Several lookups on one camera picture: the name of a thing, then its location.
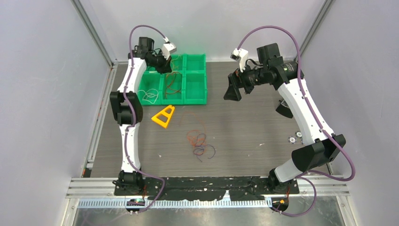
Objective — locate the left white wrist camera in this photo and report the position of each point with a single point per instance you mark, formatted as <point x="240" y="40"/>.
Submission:
<point x="168" y="48"/>

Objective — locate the black metronome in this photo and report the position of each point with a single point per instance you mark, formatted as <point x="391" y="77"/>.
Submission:
<point x="283" y="109"/>

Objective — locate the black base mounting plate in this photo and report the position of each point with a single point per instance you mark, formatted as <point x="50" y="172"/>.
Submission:
<point x="242" y="188"/>

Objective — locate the slotted cable duct rail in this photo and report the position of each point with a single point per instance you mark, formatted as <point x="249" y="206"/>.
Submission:
<point x="108" y="203"/>

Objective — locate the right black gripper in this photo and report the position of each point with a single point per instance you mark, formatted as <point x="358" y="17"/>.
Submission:
<point x="233" y="92"/>

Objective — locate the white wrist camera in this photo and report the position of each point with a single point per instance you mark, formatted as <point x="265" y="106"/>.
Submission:
<point x="241" y="56"/>
<point x="168" y="48"/>

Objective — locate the yellow triangular plastic bracket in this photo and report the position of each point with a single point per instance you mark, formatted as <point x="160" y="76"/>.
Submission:
<point x="163" y="117"/>

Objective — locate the small silver round part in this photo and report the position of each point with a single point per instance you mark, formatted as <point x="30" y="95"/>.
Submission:
<point x="292" y="140"/>

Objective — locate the green six-compartment bin tray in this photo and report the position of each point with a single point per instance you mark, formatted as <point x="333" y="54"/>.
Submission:
<point x="185" y="85"/>

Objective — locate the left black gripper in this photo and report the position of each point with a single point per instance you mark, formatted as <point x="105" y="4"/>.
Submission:
<point x="165" y="68"/>

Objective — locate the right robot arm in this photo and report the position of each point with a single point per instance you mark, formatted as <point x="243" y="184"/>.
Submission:
<point x="321" y="144"/>

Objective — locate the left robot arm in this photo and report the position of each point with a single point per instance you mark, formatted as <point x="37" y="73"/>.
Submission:
<point x="128" y="111"/>

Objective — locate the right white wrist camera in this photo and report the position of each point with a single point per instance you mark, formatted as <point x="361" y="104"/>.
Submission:
<point x="241" y="56"/>

